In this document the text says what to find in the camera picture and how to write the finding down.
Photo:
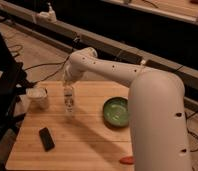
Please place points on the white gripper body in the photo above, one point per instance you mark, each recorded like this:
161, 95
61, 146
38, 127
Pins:
71, 75

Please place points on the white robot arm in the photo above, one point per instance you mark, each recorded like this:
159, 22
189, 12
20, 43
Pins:
155, 105

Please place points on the green bowl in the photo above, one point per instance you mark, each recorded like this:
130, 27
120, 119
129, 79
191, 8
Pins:
115, 112

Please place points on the white plastic bottle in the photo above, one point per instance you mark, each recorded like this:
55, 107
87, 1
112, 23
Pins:
69, 99

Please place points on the white object on rail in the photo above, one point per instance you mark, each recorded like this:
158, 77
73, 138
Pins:
50, 15

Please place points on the white cup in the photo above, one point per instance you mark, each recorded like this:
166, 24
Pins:
39, 96

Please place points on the black phone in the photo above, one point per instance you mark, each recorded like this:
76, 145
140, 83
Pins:
46, 139

